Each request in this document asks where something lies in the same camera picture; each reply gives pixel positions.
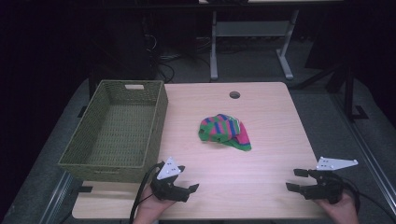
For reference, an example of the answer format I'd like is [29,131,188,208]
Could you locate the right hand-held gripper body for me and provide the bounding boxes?
[299,156,360,205]

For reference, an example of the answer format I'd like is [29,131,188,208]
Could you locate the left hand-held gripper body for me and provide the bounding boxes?
[149,156,191,203]

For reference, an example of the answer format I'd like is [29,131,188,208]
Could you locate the striped green pink small shirt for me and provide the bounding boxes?
[198,113,252,152]

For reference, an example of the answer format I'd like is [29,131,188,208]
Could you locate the person's left hand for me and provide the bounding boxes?
[135,186,177,224]

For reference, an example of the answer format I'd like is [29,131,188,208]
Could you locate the person's right hand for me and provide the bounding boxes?
[312,191,360,224]

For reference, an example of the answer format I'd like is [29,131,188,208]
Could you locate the green woven basket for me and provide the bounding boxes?
[57,79,169,184]

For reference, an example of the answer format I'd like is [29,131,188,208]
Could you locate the black metal stand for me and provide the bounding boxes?
[292,62,370,121]

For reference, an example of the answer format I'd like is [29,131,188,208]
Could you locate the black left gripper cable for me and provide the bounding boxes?
[128,161,165,224]

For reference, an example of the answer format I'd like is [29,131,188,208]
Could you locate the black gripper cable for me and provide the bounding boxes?
[332,174,396,222]
[128,161,165,224]

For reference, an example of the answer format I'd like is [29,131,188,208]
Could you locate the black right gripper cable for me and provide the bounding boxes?
[332,174,396,222]

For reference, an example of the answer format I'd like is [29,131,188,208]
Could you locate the metal floor rail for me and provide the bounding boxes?
[38,170,75,224]
[329,92,396,216]

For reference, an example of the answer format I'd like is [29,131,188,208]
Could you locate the tangle of floor cables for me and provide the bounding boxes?
[142,33,216,84]

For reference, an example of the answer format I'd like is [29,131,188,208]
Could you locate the grey metal table frame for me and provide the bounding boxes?
[209,8,301,81]

